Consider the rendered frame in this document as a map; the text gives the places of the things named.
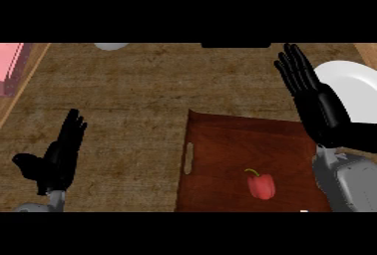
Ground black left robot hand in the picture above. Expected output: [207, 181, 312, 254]
[11, 108, 89, 196]

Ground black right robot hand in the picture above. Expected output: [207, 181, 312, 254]
[272, 43, 377, 154]

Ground white plate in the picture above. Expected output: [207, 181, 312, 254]
[314, 60, 377, 125]

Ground dark brown wooden tray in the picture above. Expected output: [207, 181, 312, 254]
[175, 109, 333, 213]

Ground red bell pepper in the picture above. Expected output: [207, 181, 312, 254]
[243, 167, 277, 201]

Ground pink object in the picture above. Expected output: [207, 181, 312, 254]
[0, 43, 33, 98]

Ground pale grey round object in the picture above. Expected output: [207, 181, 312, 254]
[93, 43, 130, 52]

